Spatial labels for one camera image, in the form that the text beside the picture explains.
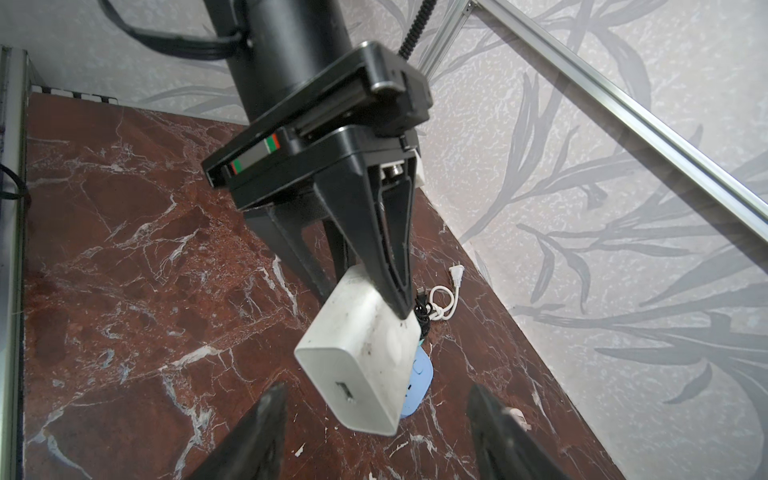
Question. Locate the blue square power strip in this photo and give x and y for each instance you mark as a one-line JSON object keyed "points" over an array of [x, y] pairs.
{"points": [[419, 383]]}

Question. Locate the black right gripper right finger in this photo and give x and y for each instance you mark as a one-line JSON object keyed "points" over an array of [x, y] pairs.
{"points": [[503, 449]]}

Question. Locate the white charger adapter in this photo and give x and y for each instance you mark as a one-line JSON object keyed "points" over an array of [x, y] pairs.
{"points": [[358, 353]]}

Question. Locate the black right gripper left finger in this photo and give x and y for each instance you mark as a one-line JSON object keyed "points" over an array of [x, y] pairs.
{"points": [[254, 448]]}

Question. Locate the aluminium front rail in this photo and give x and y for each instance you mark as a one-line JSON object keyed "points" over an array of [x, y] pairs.
{"points": [[15, 85]]}

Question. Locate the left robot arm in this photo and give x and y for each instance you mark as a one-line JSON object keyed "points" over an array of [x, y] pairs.
{"points": [[271, 49]]}

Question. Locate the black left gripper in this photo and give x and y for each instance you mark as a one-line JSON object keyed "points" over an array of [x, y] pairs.
{"points": [[362, 102]]}

